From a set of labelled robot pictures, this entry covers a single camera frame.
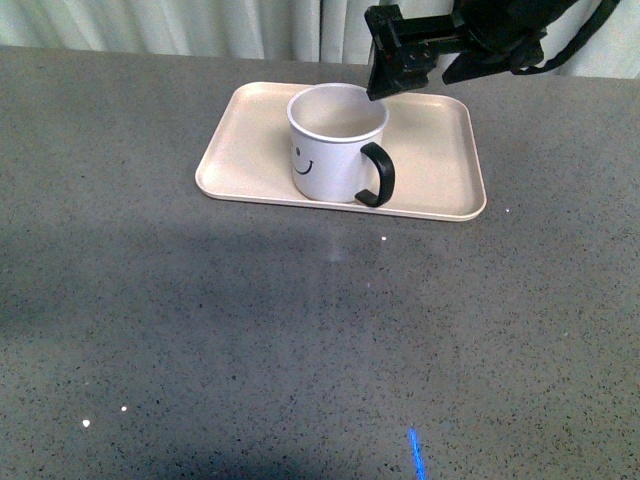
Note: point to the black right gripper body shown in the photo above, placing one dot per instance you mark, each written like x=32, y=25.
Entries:
x=495, y=26

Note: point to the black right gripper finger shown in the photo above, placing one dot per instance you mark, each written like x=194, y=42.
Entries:
x=400, y=70
x=476, y=64

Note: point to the white smiley face mug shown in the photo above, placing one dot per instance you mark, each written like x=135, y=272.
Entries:
x=336, y=152

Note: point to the beige rectangular plastic tray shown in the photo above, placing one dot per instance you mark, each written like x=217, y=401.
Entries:
x=429, y=138

